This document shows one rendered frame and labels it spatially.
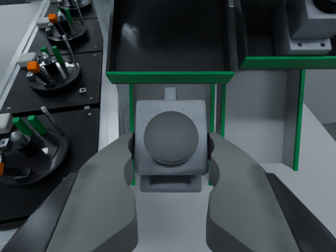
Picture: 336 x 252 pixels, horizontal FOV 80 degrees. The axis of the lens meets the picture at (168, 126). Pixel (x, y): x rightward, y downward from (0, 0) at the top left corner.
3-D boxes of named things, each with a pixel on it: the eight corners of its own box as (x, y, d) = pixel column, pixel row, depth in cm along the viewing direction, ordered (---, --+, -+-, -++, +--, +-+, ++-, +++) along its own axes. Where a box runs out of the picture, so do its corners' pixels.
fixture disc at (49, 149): (67, 182, 38) (63, 178, 37) (-13, 195, 37) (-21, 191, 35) (75, 125, 47) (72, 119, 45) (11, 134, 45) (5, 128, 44)
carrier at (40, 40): (103, 55, 68) (91, 17, 58) (27, 63, 65) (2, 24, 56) (104, 22, 83) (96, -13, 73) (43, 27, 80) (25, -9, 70)
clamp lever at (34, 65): (52, 84, 52) (36, 68, 44) (44, 85, 51) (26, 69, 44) (52, 72, 53) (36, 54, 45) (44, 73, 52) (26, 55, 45)
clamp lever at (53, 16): (66, 36, 67) (55, 18, 59) (59, 37, 66) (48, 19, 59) (65, 27, 68) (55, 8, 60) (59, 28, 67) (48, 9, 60)
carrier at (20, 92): (100, 108, 53) (85, 68, 43) (2, 120, 50) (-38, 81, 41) (103, 56, 68) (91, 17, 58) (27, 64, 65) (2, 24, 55)
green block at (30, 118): (46, 134, 43) (33, 119, 39) (40, 135, 43) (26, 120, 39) (47, 130, 44) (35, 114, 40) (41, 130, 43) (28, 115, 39)
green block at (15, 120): (32, 136, 43) (18, 121, 39) (26, 137, 42) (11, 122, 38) (33, 131, 43) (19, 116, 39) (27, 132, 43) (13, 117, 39)
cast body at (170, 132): (196, 189, 17) (215, 199, 10) (144, 189, 17) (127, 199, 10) (193, 95, 19) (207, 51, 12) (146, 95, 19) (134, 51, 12)
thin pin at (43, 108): (64, 136, 42) (44, 108, 36) (60, 137, 42) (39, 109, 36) (64, 133, 43) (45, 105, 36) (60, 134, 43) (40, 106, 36)
